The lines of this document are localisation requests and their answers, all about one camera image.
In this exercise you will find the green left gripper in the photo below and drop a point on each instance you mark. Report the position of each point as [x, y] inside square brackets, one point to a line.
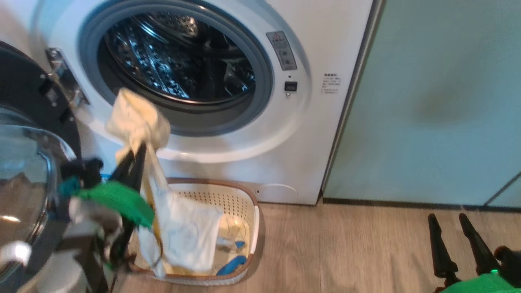
[118, 199]

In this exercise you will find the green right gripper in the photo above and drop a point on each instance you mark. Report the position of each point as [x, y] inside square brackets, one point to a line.
[484, 285]

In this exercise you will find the yellow bear print garment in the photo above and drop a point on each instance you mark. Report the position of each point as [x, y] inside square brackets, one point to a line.
[183, 232]

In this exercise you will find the dark round washing machine door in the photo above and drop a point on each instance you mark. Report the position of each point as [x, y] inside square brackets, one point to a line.
[24, 171]

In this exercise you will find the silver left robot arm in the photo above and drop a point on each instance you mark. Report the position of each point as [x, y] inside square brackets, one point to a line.
[77, 252]

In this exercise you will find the cream perforated laundry basket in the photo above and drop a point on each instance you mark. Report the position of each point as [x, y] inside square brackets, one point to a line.
[240, 199]

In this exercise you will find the metal door hinge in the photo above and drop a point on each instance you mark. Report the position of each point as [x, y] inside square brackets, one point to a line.
[65, 77]

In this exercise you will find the white front-load washing machine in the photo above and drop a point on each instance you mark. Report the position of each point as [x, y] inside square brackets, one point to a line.
[325, 134]

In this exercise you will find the round washer filter cover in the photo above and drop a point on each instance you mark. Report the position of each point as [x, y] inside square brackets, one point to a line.
[276, 192]

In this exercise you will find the large pale green cabinet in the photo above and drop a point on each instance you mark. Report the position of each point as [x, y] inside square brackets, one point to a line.
[427, 101]

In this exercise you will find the grey warning sticker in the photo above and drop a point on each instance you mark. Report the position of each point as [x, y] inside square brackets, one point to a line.
[281, 51]

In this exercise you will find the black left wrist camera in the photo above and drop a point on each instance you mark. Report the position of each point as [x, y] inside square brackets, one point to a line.
[85, 171]

